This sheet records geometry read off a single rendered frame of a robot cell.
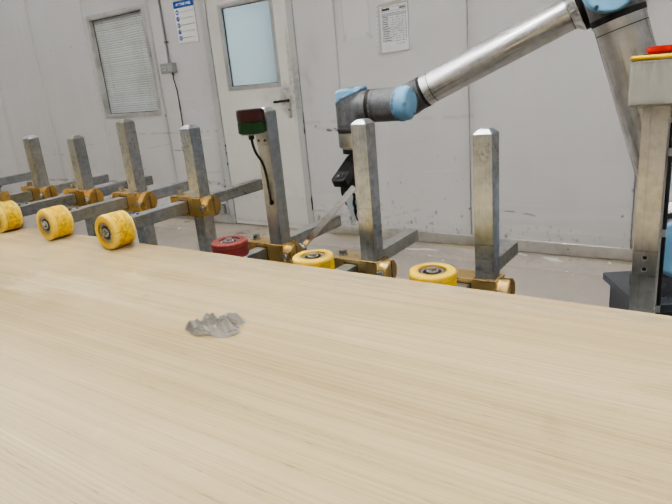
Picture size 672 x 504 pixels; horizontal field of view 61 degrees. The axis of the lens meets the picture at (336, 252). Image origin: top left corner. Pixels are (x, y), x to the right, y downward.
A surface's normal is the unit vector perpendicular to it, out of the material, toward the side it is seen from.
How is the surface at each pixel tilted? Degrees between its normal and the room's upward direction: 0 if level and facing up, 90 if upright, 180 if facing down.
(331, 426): 0
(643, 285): 90
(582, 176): 90
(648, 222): 90
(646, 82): 90
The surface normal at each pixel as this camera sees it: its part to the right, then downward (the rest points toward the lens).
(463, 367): -0.09, -0.95
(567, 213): -0.56, 0.29
